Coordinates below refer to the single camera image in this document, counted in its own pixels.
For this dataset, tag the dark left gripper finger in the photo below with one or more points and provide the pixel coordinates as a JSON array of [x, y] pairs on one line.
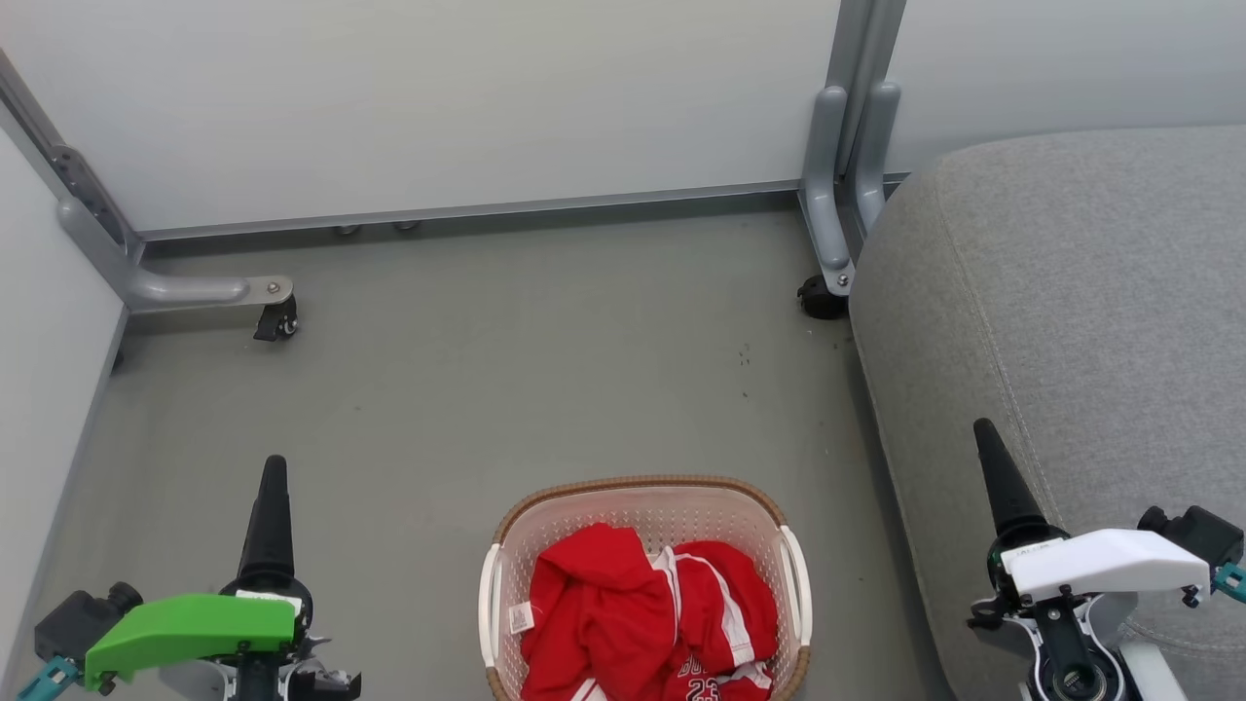
[[269, 526]]

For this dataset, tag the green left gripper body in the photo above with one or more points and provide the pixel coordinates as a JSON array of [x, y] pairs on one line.
[[195, 628]]

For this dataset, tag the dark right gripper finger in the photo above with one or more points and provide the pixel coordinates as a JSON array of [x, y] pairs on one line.
[[1005, 487]]

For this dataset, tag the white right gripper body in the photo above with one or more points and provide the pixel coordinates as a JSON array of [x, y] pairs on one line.
[[1100, 565]]

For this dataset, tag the red and white jersey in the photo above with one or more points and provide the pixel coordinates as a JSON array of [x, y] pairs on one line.
[[594, 613]]

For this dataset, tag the red jersey with number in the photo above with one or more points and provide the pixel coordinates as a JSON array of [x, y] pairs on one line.
[[715, 684]]

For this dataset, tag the grey fabric sofa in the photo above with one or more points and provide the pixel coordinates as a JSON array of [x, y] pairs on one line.
[[1071, 321]]

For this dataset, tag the black caster wheel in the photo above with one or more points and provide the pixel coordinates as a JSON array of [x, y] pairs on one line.
[[821, 299], [277, 321]]

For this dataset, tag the beige perforated laundry basket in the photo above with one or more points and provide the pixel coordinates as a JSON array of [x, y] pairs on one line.
[[642, 506]]

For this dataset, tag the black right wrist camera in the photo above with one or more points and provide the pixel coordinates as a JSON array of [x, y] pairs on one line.
[[1197, 534]]

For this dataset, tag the grey partition bottom rail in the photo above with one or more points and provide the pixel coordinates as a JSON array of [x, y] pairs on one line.
[[467, 209]]

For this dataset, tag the grey partition double post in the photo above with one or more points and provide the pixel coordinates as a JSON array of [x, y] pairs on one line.
[[847, 146]]

